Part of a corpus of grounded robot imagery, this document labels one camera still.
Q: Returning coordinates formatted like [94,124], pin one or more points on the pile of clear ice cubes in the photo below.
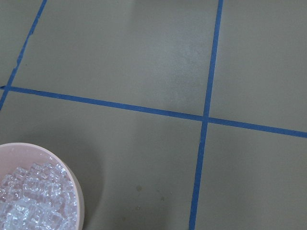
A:
[39,198]

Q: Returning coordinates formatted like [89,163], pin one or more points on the pink bowl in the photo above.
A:
[14,155]

